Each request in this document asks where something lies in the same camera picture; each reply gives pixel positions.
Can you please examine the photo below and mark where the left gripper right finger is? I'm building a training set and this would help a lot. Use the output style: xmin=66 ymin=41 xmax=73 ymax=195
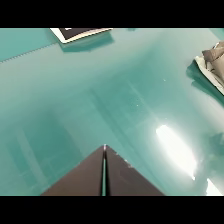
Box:
xmin=105 ymin=144 xmax=166 ymax=197

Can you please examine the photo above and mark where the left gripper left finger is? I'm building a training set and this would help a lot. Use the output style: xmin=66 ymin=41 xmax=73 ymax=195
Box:
xmin=41 ymin=144 xmax=106 ymax=197

